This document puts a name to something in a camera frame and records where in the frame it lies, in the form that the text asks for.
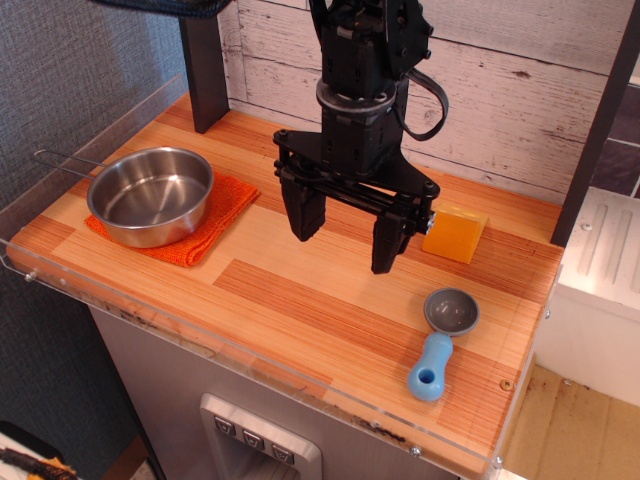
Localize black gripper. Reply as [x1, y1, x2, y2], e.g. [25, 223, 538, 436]
[274, 82, 439, 274]

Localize stainless steel pot with handle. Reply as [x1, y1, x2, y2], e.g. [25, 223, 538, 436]
[33, 147, 215, 249]

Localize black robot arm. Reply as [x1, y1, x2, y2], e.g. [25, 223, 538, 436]
[274, 1, 449, 274]

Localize yellow cheese block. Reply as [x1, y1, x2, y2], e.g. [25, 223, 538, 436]
[422, 203, 489, 264]

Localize clear acrylic table guard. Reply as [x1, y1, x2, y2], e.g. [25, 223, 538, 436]
[9, 68, 566, 479]

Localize orange knitted cloth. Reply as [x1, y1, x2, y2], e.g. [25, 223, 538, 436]
[84, 171, 262, 269]

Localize blue grey toy scoop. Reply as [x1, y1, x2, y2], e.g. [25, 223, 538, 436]
[407, 287, 480, 402]

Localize grey cabinet front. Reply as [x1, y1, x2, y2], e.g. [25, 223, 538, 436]
[91, 308, 454, 479]

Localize silver dispenser panel with buttons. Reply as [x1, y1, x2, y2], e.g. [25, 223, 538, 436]
[200, 393, 323, 479]

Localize white plastic cabinet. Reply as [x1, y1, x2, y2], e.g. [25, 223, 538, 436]
[534, 188, 639, 405]

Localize black yellow object bottom left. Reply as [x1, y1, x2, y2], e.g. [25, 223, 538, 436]
[1, 448, 78, 480]

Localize dark right shelf post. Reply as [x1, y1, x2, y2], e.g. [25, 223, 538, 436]
[550, 1, 639, 247]

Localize dark shelf post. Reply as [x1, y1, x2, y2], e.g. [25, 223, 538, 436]
[550, 1, 639, 247]
[179, 18, 229, 134]

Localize dark left shelf post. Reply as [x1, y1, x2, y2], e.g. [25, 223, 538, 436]
[179, 18, 229, 134]

